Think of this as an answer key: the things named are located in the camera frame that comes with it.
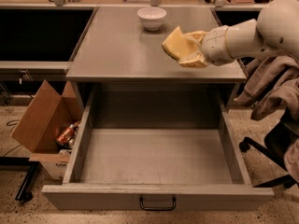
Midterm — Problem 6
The grey cabinet counter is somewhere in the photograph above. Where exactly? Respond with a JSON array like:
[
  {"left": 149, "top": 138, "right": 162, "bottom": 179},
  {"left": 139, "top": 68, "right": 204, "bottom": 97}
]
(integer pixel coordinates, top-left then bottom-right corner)
[{"left": 66, "top": 5, "right": 246, "bottom": 85}]

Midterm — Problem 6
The yellow wavy sponge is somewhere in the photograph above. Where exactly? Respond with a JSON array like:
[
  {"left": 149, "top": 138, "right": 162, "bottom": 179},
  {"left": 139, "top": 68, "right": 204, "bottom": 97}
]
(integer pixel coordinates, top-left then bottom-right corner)
[{"left": 162, "top": 26, "right": 198, "bottom": 61}]

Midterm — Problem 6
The red soda can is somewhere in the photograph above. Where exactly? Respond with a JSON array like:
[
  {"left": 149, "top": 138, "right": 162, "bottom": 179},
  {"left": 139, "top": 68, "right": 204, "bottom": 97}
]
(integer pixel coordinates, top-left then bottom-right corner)
[{"left": 56, "top": 124, "right": 76, "bottom": 147}]

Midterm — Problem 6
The white ceramic bowl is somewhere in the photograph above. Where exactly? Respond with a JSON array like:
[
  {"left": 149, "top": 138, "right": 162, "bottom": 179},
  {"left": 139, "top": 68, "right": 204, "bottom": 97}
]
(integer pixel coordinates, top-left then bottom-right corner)
[{"left": 137, "top": 7, "right": 166, "bottom": 31}]

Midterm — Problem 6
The black table leg base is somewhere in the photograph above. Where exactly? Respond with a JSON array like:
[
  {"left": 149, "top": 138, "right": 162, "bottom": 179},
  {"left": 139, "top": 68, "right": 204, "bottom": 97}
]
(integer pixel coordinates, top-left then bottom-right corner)
[{"left": 0, "top": 157, "right": 39, "bottom": 203}]

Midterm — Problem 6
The grey open top drawer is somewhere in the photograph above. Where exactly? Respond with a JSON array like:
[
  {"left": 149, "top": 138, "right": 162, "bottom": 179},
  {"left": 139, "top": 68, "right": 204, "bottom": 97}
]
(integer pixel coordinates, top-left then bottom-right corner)
[{"left": 42, "top": 84, "right": 273, "bottom": 211}]

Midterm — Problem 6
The beige cloth on chair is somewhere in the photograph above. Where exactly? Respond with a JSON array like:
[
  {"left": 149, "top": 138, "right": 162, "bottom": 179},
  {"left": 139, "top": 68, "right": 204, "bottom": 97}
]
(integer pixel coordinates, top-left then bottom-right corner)
[{"left": 236, "top": 56, "right": 299, "bottom": 181}]

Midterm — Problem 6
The black office chair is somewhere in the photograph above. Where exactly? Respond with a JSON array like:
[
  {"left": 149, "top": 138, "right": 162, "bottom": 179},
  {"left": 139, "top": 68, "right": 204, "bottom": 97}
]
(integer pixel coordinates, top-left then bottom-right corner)
[{"left": 239, "top": 110, "right": 299, "bottom": 189}]

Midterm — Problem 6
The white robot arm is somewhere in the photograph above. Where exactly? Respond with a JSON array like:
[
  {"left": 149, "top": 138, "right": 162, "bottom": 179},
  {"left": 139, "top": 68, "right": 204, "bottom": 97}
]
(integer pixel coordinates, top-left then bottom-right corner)
[{"left": 178, "top": 0, "right": 299, "bottom": 67}]

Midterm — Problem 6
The black drawer handle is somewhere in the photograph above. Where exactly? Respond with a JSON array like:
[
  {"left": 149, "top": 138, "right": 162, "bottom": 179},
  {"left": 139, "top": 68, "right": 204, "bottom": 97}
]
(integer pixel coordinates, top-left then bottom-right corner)
[{"left": 139, "top": 196, "right": 177, "bottom": 212}]

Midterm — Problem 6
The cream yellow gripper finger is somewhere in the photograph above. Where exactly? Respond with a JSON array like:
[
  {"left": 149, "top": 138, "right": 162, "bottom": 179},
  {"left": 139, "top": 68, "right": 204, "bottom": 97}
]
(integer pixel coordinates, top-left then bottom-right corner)
[
  {"left": 185, "top": 31, "right": 207, "bottom": 45},
  {"left": 178, "top": 52, "right": 208, "bottom": 68}
]

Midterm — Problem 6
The brown cardboard box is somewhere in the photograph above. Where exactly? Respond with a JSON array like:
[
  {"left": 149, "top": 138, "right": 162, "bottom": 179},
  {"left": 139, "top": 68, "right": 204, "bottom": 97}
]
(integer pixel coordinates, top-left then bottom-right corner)
[{"left": 11, "top": 80, "right": 84, "bottom": 180}]

